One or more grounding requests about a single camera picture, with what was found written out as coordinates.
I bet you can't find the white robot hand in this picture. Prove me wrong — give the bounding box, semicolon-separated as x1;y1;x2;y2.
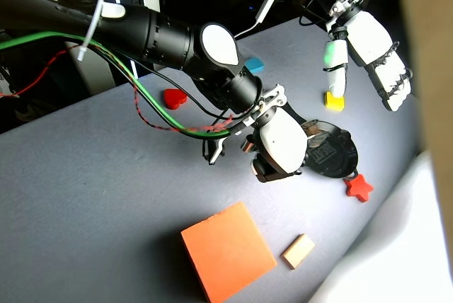
322;8;414;113
241;106;309;183

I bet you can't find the black frying pan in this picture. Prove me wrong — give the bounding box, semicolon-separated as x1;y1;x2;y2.
282;101;360;179

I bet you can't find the yellow block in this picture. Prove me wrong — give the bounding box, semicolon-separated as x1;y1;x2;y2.
324;90;346;112

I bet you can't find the tan panel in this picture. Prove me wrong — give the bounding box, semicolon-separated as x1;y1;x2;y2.
403;0;453;303

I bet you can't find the blue block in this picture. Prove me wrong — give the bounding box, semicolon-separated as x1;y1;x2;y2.
243;57;265;74

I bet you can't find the red star block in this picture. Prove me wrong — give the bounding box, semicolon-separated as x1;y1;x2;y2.
343;172;374;203

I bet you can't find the tan wooden block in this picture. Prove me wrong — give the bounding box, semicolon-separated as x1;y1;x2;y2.
282;234;316;270

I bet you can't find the red heart block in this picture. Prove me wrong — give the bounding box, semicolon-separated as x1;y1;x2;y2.
163;88;188;110

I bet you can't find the orange block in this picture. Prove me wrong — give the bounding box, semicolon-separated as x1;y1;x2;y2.
180;200;279;303

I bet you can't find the white backdrop cloth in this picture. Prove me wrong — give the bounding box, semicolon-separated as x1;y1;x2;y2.
307;150;453;303

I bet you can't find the grey table cloth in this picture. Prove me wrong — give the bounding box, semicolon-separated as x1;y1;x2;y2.
0;16;431;303

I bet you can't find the green cable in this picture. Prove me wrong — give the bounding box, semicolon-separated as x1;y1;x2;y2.
0;31;231;139

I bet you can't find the white cable adapter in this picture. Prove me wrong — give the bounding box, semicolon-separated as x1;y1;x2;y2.
233;0;282;40

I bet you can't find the red black twisted cable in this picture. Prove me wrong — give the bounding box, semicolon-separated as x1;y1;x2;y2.
132;81;234;134

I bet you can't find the thin red wire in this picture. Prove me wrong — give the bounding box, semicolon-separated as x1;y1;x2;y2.
0;50;68;98

